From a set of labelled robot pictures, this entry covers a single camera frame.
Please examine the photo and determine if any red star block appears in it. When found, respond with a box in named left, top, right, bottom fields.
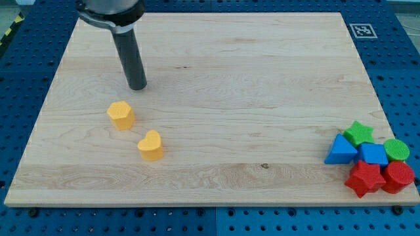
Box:
left=345, top=160, right=386, bottom=198

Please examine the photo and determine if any green cylinder block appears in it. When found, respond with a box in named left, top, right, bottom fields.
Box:
left=383, top=139, right=410, bottom=162

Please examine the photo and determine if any white fiducial marker tag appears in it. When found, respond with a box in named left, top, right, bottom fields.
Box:
left=349, top=24, right=377, bottom=39

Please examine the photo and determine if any green star block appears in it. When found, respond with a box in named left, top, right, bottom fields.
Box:
left=343, top=121, right=375, bottom=148

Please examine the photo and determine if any red cylinder block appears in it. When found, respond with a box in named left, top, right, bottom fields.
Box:
left=381, top=161, right=415, bottom=194

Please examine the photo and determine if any blue cube block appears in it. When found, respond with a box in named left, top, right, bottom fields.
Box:
left=354, top=143, right=389, bottom=168

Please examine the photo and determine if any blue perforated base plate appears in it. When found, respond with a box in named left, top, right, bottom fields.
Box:
left=1, top=1, right=419, bottom=235

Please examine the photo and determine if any yellow heart block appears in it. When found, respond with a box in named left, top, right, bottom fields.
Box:
left=137, top=130, right=164, bottom=161

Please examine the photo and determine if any yellow hexagon block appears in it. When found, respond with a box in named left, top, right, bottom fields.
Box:
left=106, top=101, right=135, bottom=130

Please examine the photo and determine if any wooden board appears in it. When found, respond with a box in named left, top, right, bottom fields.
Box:
left=5, top=12, right=419, bottom=208

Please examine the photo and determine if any blue triangle block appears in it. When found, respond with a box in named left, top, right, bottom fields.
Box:
left=324, top=134, right=358, bottom=165

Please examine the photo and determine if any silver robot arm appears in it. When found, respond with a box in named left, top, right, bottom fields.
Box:
left=75, top=0, right=147, bottom=90

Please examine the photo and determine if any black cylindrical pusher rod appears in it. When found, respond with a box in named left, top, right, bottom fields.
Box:
left=112, top=29, right=147, bottom=90

